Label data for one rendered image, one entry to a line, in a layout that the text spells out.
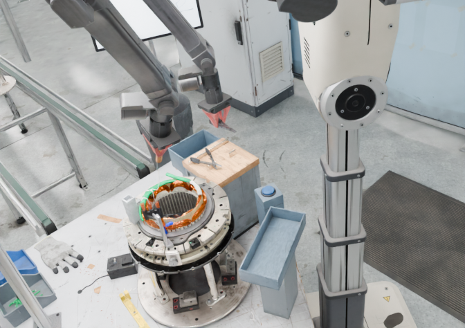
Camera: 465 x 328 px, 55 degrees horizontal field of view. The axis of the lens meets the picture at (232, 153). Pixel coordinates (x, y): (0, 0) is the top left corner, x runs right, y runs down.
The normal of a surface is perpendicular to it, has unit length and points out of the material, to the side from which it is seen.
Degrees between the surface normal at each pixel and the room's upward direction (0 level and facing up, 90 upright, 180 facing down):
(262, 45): 90
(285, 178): 0
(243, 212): 90
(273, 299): 90
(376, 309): 0
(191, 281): 0
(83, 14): 123
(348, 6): 90
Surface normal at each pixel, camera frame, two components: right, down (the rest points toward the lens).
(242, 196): 0.64, 0.38
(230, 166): -0.14, -0.80
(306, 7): 0.15, 0.92
